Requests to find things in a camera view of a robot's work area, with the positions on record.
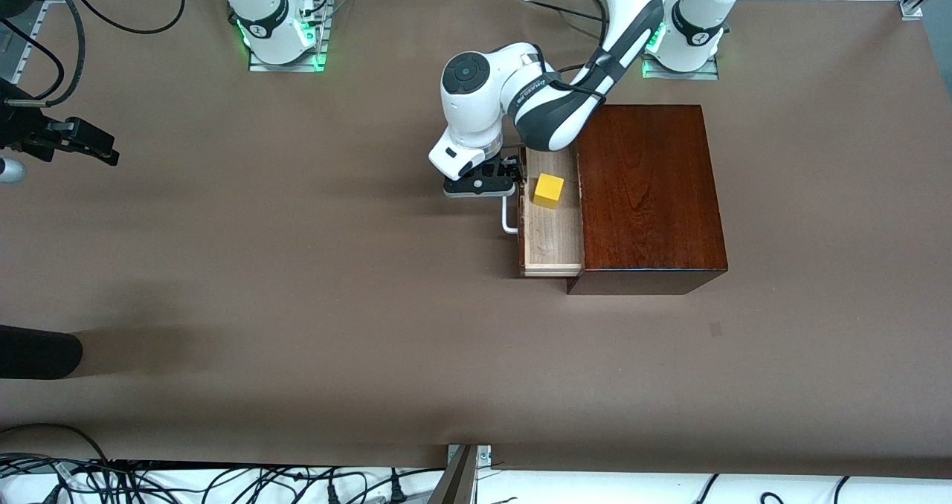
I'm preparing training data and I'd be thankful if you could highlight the yellow block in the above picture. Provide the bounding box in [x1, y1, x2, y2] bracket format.
[533, 173, 565, 210]

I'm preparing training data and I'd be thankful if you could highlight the dark brown wooden cabinet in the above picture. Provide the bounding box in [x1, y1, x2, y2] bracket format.
[567, 104, 730, 295]

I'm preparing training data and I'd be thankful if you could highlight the brown paper table cover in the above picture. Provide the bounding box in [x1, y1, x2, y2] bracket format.
[0, 0, 952, 479]

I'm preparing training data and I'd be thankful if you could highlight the black rounded cylinder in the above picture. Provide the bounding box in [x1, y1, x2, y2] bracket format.
[0, 324, 84, 381]

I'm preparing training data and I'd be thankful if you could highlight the dark diagonal metal beam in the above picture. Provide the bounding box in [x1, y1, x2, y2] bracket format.
[426, 445, 478, 504]

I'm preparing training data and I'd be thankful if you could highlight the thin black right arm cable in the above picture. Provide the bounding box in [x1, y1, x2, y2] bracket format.
[0, 21, 64, 100]

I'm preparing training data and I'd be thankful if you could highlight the perforated aluminium rail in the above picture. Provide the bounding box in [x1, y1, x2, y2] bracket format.
[0, 0, 49, 81]

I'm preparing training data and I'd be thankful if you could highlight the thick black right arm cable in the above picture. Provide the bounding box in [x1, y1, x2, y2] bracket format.
[4, 0, 87, 109]

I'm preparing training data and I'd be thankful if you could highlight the thin black looping cable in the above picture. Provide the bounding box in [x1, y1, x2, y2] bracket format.
[63, 0, 187, 34]

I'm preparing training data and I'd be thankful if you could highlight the long black cable on paper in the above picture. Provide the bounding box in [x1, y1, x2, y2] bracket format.
[521, 0, 607, 25]

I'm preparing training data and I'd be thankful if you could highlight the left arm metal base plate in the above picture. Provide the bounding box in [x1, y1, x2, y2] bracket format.
[641, 54, 721, 81]

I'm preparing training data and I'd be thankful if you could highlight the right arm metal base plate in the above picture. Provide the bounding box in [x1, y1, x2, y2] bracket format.
[248, 13, 329, 74]

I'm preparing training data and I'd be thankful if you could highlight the black arcing cable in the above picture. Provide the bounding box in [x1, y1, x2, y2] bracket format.
[0, 422, 112, 466]

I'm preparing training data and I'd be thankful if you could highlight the silver metal bracket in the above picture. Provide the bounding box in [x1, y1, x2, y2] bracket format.
[446, 443, 493, 469]

